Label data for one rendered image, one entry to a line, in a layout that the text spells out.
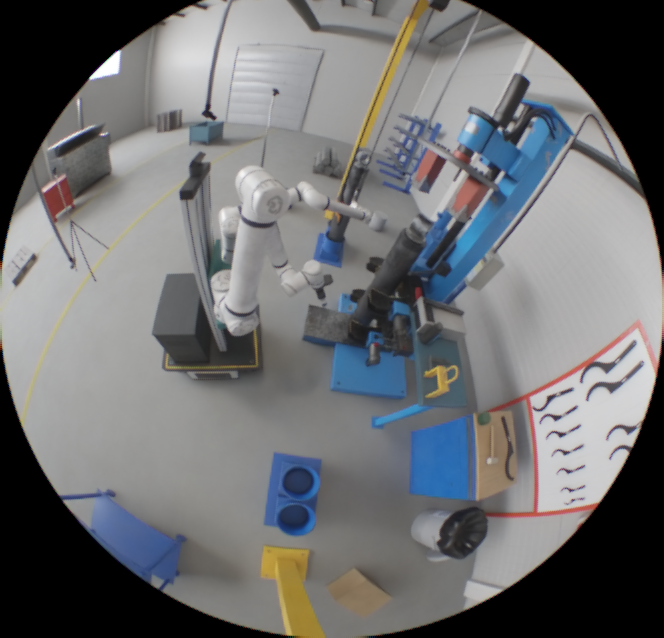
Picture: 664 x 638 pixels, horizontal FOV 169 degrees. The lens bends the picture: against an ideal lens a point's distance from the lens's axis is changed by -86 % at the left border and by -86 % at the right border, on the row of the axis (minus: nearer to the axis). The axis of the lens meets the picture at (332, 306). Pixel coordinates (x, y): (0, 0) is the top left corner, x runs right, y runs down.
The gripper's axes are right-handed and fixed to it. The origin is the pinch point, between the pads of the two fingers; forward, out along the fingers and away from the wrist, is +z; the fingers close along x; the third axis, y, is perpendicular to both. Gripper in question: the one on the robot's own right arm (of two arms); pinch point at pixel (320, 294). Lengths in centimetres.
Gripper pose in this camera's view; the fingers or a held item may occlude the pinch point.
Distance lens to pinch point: 140.9
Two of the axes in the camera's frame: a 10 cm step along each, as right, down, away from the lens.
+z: 0.8, 3.8, 9.2
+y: -9.4, 3.3, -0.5
